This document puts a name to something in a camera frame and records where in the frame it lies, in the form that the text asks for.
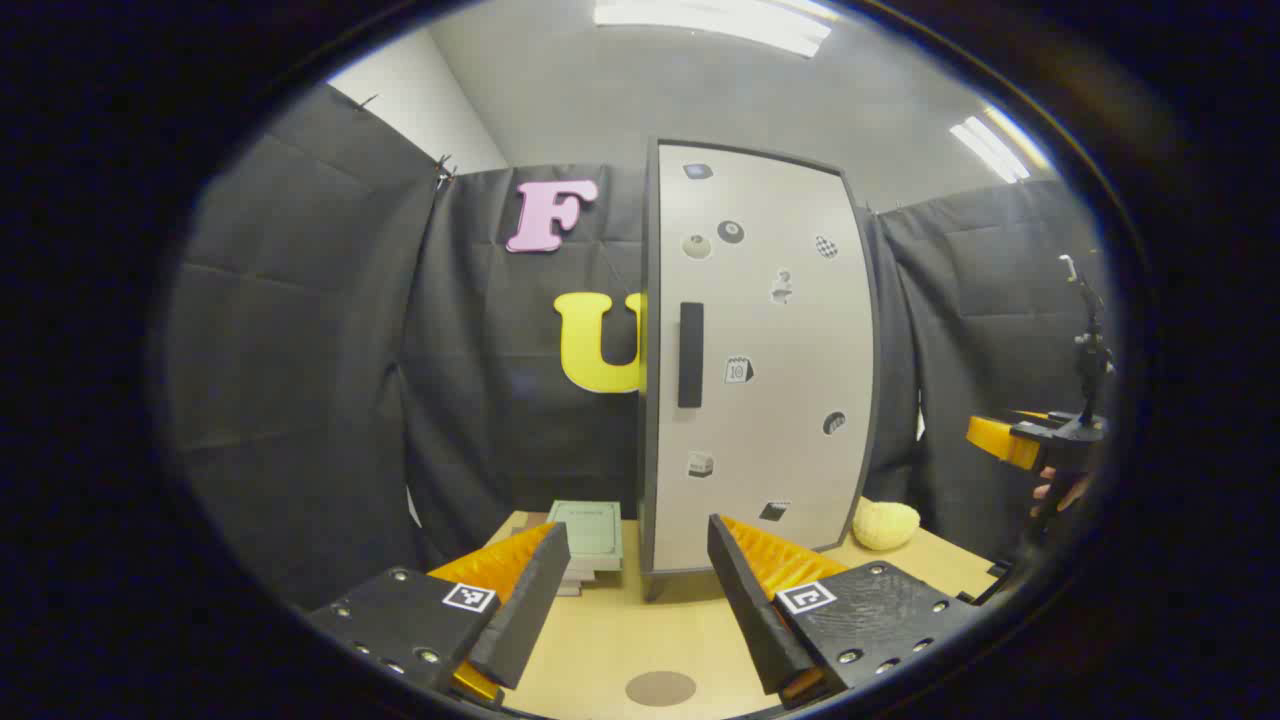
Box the green cover book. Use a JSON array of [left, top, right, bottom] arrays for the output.
[[545, 500, 624, 573]]

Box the black door handle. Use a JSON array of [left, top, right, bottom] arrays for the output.
[[678, 302, 705, 409]]

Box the yellow knitted ball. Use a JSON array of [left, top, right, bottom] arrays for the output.
[[852, 497, 922, 552]]

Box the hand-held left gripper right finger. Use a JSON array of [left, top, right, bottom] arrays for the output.
[[707, 513, 986, 711]]

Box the white cabinet door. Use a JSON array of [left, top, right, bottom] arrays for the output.
[[657, 145, 877, 573]]

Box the ceiling light panel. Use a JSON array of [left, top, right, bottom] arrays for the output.
[[593, 0, 833, 58], [948, 105, 1051, 184]]

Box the grey cabinet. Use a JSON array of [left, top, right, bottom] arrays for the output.
[[637, 137, 883, 603]]

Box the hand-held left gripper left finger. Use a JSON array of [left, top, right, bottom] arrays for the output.
[[305, 520, 572, 713]]

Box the black backdrop cloth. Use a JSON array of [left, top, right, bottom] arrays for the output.
[[165, 85, 1111, 611]]

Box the round brown coaster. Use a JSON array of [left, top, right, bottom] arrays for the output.
[[625, 670, 698, 708]]

